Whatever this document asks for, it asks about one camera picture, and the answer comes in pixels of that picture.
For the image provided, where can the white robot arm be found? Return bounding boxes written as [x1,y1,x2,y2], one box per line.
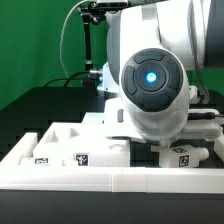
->
[105,0,224,145]

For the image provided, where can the white marker tag sheet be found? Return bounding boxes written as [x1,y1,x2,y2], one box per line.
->
[82,112,104,124]

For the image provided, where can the white square tabletop part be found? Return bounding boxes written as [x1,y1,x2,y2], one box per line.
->
[33,122,130,167]

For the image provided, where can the white U-shaped obstacle fence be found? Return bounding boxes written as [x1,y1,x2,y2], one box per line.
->
[0,133,224,194]

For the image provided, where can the black cables at base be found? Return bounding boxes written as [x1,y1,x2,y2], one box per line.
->
[44,68,103,88]

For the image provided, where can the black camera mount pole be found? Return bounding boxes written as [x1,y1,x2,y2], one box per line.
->
[78,1,106,71]

